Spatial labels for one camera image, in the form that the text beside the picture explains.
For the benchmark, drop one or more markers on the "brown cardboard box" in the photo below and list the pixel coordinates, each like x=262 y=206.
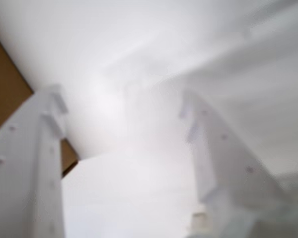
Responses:
x=5 y=86

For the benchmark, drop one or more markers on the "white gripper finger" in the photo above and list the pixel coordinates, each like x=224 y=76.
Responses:
x=226 y=173
x=22 y=173

